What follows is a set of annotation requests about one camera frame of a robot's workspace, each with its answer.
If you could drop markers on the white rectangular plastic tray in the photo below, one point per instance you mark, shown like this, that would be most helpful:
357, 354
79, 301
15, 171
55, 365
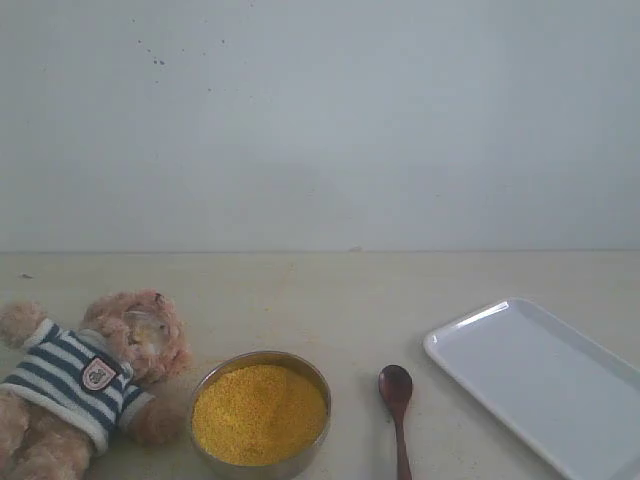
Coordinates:
569, 399

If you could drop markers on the steel bowl of yellow millet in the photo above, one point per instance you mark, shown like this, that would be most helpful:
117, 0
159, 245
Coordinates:
260, 415

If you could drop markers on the pink teddy bear striped sweater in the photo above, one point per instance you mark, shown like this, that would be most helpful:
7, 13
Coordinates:
74, 389

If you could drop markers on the dark wooden spoon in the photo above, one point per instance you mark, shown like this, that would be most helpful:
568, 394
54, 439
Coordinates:
396, 387

